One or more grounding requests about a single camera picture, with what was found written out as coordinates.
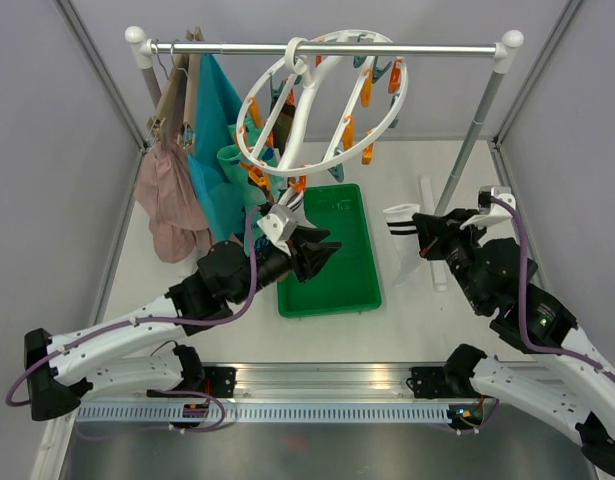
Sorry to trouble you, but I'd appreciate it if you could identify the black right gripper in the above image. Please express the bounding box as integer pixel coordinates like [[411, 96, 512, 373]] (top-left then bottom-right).
[[412, 207, 489, 311]]

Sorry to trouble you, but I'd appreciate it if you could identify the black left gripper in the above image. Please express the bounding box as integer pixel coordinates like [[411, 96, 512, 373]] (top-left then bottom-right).
[[231, 225, 343, 305]]

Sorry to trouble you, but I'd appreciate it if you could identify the brown sock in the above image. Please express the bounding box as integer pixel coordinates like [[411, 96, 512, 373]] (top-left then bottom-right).
[[272, 104, 295, 155], [258, 177, 275, 204]]

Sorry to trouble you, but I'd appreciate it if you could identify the white round clip hanger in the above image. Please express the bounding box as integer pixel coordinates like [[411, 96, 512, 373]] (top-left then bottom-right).
[[235, 29, 408, 177]]

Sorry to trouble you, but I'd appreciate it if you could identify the white black striped sock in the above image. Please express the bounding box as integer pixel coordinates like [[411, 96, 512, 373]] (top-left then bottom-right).
[[278, 187, 304, 211]]

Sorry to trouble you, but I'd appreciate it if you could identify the mint green patterned sock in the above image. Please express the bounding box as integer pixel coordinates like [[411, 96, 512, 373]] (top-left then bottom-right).
[[243, 220, 270, 256]]

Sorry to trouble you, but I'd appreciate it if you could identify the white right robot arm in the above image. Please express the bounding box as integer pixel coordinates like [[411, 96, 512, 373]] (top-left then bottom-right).
[[410, 200, 615, 478]]

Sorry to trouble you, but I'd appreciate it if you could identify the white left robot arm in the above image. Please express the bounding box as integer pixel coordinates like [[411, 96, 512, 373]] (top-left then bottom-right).
[[22, 227, 342, 422]]

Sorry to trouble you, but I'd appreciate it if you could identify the beige wooden hanger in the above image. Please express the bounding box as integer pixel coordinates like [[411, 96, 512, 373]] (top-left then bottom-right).
[[146, 52, 202, 153]]

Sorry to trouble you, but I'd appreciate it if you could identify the green plastic tray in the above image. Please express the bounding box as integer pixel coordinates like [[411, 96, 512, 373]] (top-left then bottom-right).
[[277, 184, 382, 318]]

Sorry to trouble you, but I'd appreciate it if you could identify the orange clothes peg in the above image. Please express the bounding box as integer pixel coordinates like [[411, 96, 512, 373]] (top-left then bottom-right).
[[239, 162, 269, 190], [288, 175, 307, 194]]

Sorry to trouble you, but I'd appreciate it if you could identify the grey clothes peg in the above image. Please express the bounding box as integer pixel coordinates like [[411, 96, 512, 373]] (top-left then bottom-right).
[[328, 164, 345, 183]]

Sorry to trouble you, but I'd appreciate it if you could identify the pink garment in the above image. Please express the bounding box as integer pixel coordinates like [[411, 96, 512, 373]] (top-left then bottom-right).
[[134, 141, 213, 263]]

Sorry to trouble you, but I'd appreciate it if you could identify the teal shirt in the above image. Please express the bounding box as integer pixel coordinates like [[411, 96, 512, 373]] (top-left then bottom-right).
[[188, 54, 244, 241]]

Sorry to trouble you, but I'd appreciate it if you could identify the white metal clothes rack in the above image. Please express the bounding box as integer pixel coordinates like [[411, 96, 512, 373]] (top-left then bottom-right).
[[125, 26, 524, 214]]

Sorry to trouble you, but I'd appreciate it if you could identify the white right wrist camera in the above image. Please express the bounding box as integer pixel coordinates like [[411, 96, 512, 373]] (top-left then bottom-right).
[[460, 186, 516, 230]]

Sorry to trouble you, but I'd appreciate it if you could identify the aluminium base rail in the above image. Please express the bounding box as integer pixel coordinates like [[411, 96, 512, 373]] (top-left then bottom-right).
[[56, 362, 602, 426]]

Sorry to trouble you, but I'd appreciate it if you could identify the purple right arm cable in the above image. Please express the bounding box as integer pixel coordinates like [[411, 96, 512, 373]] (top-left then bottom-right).
[[489, 195, 615, 396]]

